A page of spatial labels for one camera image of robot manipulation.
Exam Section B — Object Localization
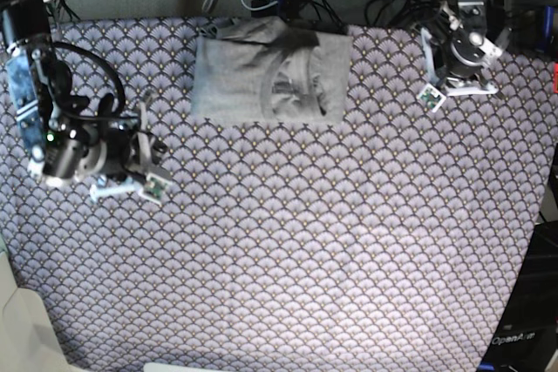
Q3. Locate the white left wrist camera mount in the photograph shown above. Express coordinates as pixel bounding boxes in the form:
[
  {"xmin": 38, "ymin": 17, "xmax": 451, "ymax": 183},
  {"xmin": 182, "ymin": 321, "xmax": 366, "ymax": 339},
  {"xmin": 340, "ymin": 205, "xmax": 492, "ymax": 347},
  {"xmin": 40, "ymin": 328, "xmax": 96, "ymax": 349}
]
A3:
[{"xmin": 417, "ymin": 27, "xmax": 501, "ymax": 112}]

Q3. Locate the light grey T-shirt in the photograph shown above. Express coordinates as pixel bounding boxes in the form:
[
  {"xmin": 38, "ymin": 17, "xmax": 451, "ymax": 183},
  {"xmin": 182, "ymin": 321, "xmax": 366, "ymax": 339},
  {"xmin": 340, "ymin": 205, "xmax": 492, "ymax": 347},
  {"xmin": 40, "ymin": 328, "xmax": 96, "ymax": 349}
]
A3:
[{"xmin": 191, "ymin": 17, "xmax": 352, "ymax": 125}]

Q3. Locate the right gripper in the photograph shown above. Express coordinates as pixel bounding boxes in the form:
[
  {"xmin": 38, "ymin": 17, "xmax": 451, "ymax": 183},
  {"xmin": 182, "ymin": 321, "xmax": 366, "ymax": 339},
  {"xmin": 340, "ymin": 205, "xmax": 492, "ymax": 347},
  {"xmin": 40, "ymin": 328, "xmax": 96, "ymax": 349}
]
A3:
[{"xmin": 82, "ymin": 128, "xmax": 168, "ymax": 180}]

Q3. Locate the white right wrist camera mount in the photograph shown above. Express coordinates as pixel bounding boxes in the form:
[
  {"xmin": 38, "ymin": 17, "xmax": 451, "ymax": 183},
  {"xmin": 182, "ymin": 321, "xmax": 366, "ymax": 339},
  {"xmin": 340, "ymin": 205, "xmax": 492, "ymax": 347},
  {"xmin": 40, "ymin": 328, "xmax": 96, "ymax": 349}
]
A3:
[{"xmin": 90, "ymin": 92, "xmax": 173, "ymax": 205}]

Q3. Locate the white plastic bin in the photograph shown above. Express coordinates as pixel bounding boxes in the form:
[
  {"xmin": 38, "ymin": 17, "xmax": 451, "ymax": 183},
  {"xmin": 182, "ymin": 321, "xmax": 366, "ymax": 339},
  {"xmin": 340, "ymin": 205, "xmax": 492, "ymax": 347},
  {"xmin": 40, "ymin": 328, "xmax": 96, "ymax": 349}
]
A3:
[{"xmin": 1, "ymin": 253, "xmax": 70, "ymax": 371}]

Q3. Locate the black OpenArm box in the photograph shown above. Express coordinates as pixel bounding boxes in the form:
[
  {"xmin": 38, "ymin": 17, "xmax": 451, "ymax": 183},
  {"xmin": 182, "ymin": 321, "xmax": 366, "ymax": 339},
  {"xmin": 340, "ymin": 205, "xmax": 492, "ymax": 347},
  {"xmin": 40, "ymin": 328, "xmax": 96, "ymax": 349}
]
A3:
[{"xmin": 477, "ymin": 221, "xmax": 557, "ymax": 371}]

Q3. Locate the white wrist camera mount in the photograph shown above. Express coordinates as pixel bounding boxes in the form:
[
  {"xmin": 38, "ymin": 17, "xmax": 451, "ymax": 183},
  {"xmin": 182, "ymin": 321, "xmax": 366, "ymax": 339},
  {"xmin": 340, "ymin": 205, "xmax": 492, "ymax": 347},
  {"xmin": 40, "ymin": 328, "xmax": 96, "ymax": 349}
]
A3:
[
  {"xmin": 90, "ymin": 92, "xmax": 173, "ymax": 205},
  {"xmin": 417, "ymin": 27, "xmax": 501, "ymax": 112}
]

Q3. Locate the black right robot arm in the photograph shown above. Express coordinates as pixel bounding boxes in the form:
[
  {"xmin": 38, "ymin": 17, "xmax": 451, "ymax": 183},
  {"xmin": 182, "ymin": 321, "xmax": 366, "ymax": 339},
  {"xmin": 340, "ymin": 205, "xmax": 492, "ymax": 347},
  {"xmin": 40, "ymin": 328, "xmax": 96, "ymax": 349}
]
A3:
[{"xmin": 1, "ymin": 0, "xmax": 172, "ymax": 201}]

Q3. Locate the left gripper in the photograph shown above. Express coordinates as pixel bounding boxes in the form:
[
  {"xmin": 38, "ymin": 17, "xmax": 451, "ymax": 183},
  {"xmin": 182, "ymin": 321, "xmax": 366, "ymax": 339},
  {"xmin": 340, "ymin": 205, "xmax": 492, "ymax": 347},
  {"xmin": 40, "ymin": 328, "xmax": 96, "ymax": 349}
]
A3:
[{"xmin": 439, "ymin": 38, "xmax": 488, "ymax": 81}]

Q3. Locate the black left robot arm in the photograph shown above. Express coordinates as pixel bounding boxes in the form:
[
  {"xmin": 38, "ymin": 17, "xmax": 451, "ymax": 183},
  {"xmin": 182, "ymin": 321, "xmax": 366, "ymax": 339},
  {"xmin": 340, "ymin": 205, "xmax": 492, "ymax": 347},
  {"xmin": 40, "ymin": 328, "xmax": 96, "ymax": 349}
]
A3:
[{"xmin": 432, "ymin": 0, "xmax": 506, "ymax": 91}]

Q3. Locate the patterned fan-print tablecloth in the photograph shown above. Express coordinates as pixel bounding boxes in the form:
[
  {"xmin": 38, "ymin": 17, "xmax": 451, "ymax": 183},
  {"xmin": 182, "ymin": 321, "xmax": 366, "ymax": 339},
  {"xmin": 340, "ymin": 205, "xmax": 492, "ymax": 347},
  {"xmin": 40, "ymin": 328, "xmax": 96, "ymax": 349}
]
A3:
[{"xmin": 1, "ymin": 18, "xmax": 557, "ymax": 371}]

